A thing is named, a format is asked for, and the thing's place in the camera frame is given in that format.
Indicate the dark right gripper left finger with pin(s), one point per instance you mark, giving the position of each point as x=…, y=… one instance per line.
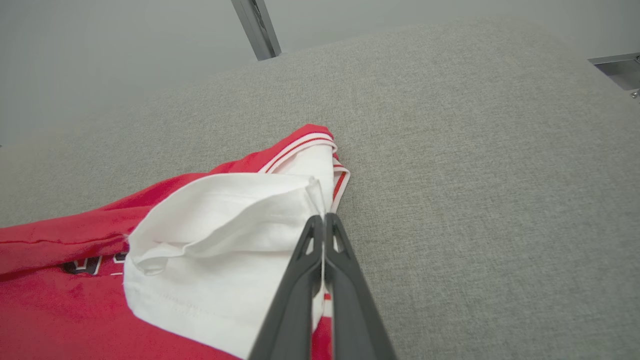
x=292, y=300

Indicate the silver metal bracket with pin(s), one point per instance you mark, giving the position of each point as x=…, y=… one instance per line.
x=622, y=70

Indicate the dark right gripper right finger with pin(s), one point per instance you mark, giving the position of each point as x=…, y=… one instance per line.
x=352, y=305

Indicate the red and white t-shirt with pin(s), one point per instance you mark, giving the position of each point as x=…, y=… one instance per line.
x=210, y=240

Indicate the grey metal post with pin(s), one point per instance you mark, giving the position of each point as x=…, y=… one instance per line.
x=257, y=25

